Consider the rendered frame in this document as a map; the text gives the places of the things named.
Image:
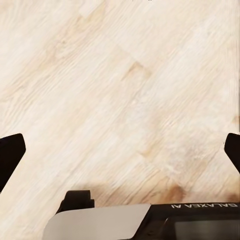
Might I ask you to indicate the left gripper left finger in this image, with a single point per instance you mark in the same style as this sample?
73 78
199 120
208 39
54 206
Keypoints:
12 149

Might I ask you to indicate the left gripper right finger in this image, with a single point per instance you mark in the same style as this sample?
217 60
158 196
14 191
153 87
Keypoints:
232 149

